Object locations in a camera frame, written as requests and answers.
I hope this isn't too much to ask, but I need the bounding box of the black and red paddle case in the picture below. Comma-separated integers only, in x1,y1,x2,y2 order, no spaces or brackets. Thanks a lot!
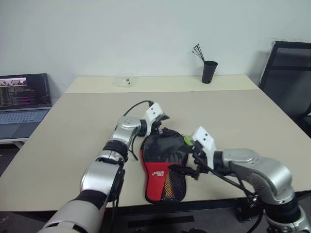
139,126,191,203

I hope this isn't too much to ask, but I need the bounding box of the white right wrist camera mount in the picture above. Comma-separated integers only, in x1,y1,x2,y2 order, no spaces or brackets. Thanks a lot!
190,126,217,169

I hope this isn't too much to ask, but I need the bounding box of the black mesh office chair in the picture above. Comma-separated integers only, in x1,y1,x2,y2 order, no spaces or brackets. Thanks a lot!
258,40,311,137

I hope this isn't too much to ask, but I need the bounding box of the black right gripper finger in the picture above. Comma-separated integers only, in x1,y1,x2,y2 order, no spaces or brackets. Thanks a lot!
169,164,195,177
179,145,195,156

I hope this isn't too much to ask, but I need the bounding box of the white side table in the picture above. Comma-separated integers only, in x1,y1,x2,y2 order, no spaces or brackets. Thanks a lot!
0,137,30,149

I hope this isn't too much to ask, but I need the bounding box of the clear plastic container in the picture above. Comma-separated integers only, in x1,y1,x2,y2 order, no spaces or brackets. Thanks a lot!
113,70,137,88

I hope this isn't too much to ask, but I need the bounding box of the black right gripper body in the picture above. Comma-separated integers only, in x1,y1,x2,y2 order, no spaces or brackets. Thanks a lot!
191,143,209,182

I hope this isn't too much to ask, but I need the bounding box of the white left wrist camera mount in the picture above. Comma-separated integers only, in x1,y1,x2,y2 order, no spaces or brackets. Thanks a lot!
144,102,164,135

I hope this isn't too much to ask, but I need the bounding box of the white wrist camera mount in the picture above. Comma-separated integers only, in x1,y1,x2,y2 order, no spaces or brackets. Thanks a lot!
144,102,164,135
190,126,217,169

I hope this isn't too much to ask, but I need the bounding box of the black table frame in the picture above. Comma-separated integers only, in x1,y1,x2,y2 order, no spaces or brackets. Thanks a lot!
97,198,258,223

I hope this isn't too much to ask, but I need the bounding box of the black plastic cup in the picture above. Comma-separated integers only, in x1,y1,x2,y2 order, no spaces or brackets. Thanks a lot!
201,60,219,85

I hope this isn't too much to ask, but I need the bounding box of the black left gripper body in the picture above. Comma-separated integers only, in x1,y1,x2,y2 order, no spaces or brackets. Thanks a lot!
151,116,163,135

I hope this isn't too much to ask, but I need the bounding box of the black cable tie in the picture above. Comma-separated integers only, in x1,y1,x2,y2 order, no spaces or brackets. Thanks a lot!
192,48,206,63
190,51,206,63
194,46,206,63
197,44,207,63

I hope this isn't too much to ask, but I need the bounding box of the grey open laptop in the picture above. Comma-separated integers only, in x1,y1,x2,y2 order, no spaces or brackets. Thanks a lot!
0,73,53,140

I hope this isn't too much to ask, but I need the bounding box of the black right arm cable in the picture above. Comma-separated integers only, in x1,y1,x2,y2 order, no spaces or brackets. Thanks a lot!
193,152,267,233

